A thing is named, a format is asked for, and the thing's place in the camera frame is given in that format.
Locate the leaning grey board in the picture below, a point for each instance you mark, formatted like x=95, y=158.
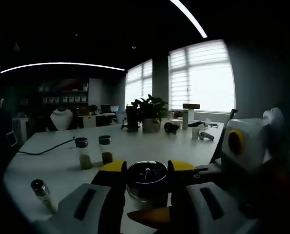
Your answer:
x=222, y=136

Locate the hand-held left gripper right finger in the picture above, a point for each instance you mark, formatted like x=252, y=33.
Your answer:
x=208, y=209

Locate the small glass seasoning bottle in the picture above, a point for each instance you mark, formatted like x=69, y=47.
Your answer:
x=43, y=195
x=147, y=180

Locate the dark screen laptop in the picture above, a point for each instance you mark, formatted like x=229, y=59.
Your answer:
x=105, y=108

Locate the metal shelf unit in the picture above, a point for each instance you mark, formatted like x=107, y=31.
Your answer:
x=74, y=91

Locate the ceiling light strip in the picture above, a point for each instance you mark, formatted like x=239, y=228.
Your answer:
x=189, y=16
x=62, y=63

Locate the row of white storage bins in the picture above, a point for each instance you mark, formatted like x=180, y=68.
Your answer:
x=67, y=99

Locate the paper cup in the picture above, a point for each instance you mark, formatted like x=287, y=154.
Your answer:
x=195, y=133

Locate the flat cardboard box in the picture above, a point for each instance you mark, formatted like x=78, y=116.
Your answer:
x=191, y=106

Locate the tall seasoning bottle brown contents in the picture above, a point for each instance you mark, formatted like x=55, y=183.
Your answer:
x=106, y=156

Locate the white game controller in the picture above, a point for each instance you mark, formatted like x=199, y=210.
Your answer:
x=204, y=135

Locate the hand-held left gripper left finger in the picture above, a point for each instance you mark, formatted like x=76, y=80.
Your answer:
x=86, y=212

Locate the chair with black-white shirt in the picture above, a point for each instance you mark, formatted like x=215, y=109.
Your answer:
x=60, y=119

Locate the black rounded object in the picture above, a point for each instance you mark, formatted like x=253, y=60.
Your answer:
x=170, y=128

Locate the white thermos flask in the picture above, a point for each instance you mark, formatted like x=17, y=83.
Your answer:
x=185, y=119

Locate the tall seasoning bottle white contents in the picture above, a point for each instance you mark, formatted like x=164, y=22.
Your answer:
x=85, y=158

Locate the small green plant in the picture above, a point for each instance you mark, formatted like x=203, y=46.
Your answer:
x=92, y=108

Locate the white office desk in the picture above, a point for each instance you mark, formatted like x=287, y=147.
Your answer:
x=96, y=120

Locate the person's right hand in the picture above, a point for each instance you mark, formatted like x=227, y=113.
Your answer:
x=281, y=180

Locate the potted green plant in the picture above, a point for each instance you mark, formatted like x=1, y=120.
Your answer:
x=150, y=107

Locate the dark blue cloth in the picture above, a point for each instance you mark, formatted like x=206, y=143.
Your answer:
x=196, y=124

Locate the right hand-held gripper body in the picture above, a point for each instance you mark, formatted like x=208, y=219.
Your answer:
x=253, y=146

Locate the brown paper bag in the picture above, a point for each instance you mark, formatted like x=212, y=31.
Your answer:
x=131, y=117

